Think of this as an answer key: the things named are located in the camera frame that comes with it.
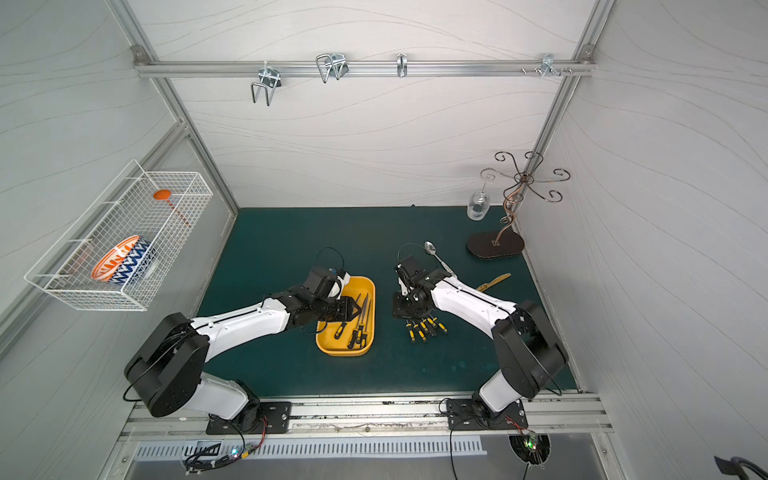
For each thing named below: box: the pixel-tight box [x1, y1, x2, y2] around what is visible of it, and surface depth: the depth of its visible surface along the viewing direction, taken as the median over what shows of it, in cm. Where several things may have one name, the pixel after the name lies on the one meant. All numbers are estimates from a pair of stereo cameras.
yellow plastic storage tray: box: [316, 276, 376, 357], surface depth 88 cm
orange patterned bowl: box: [91, 235, 151, 284], surface depth 62 cm
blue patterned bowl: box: [108, 236, 156, 285], surface depth 60 cm
